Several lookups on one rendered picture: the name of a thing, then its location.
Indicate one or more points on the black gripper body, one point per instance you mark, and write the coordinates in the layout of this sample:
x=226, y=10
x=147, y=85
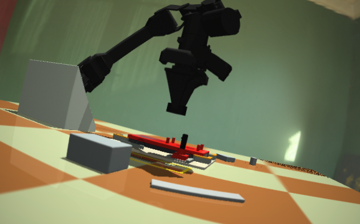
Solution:
x=191, y=46

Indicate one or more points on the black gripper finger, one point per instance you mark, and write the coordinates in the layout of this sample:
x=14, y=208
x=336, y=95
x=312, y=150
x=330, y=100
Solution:
x=177, y=83
x=191, y=86

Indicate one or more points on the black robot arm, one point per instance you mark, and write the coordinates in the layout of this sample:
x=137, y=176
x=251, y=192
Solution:
x=210, y=18

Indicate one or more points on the white flat bar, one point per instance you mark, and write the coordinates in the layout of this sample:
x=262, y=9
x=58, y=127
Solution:
x=183, y=189

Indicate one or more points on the black wheel with grey hub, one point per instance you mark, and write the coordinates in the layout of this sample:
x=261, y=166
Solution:
x=181, y=110

